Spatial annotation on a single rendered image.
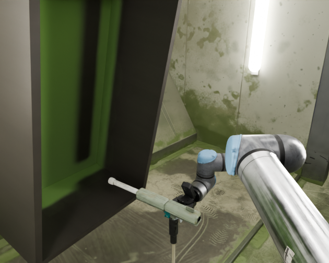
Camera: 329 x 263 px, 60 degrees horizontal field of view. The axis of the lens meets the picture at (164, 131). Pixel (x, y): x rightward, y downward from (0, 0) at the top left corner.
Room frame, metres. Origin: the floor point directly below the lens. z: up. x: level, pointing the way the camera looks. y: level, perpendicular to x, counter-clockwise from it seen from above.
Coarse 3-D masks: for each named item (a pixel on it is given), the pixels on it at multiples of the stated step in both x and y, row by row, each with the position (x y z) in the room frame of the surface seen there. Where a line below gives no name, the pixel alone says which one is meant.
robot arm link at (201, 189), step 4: (192, 184) 1.19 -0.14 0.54; (196, 184) 1.19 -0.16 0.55; (200, 184) 1.19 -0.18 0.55; (196, 188) 1.17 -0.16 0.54; (200, 188) 1.17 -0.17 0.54; (204, 188) 1.18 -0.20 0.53; (200, 192) 1.16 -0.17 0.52; (204, 192) 1.17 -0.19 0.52; (204, 196) 1.17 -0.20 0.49; (200, 200) 1.16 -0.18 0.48
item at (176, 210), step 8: (112, 184) 1.19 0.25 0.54; (120, 184) 1.16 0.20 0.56; (136, 192) 1.09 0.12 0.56; (144, 192) 1.09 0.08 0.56; (152, 192) 1.09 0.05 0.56; (144, 200) 1.07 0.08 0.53; (152, 200) 1.04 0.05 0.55; (160, 200) 1.03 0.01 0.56; (168, 200) 1.04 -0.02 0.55; (160, 208) 1.02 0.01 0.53; (168, 208) 0.99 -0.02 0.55; (176, 208) 0.98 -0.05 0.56; (184, 208) 0.98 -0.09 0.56; (192, 208) 0.96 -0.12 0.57; (176, 216) 0.98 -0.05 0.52; (184, 216) 0.95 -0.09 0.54; (192, 216) 0.94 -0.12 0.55; (200, 216) 0.95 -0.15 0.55; (176, 224) 1.00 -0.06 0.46; (176, 232) 1.00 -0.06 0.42; (176, 240) 1.01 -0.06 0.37
